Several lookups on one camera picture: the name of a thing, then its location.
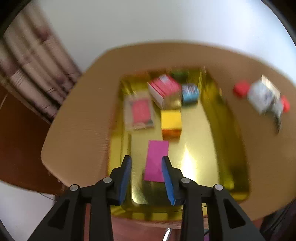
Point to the brown wooden door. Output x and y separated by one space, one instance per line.
22 135

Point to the small blue tin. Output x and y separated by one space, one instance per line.
190 93

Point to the red gold tin box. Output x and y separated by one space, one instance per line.
209 151

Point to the patterned beige curtain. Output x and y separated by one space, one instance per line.
34 63

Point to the yellow cube box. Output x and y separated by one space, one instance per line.
171 123

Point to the red rounded square tin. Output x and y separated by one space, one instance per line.
285 103

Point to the clear plastic floss box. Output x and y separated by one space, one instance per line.
262 99

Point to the red flat block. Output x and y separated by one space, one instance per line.
241 89

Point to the pink card in clear case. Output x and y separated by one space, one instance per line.
138 111

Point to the pink rectangular eraser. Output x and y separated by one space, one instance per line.
153 166

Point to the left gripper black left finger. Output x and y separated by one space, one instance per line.
66 219

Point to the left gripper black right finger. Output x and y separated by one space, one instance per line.
207 211

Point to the pink topped cardboard box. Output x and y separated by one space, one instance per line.
165 92

